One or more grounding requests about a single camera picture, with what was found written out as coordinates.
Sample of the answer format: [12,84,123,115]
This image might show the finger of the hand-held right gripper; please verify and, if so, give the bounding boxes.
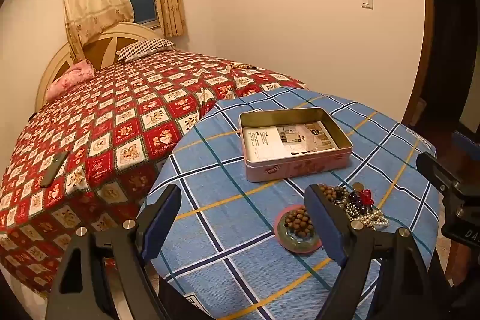
[416,152,470,201]
[452,130,480,164]

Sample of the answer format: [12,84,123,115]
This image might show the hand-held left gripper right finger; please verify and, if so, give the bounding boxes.
[304,184,456,320]

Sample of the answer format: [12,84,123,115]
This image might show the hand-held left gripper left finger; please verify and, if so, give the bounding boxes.
[45,184,183,320]

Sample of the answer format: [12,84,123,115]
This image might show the brown bead bracelet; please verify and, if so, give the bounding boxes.
[284,208,315,236]

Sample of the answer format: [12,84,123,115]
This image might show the green bangle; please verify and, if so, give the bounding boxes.
[283,220,319,249]

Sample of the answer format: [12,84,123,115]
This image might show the grey bead bracelet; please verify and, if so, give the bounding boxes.
[319,184,351,207]

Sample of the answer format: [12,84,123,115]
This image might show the dark purple bead bracelet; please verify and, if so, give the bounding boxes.
[347,193,371,216]

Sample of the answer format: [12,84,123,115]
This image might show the pink bangle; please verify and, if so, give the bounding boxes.
[275,205,323,252]

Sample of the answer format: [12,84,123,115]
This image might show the beaded bracelet with red tassel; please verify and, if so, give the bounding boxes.
[352,183,377,208]

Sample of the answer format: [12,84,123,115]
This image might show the pink tin box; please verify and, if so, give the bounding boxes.
[238,107,353,183]

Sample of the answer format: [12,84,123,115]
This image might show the blue plaid tablecloth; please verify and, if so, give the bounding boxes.
[146,88,440,320]

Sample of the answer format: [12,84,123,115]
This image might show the printed paper leaflet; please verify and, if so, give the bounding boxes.
[242,121,335,160]

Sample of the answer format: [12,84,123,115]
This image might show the red patterned bedspread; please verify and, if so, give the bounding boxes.
[0,49,309,297]

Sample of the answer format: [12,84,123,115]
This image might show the dark mobile phone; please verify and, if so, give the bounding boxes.
[39,151,70,188]

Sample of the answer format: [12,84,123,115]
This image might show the pink floral pillow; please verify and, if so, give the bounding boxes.
[45,60,95,103]

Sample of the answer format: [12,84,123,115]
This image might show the striped pillow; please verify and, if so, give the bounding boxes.
[116,38,176,62]

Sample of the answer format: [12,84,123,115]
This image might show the cream wooden headboard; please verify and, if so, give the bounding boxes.
[35,22,166,111]

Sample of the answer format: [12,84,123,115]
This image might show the brown wooden door frame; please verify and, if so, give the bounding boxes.
[401,0,436,126]

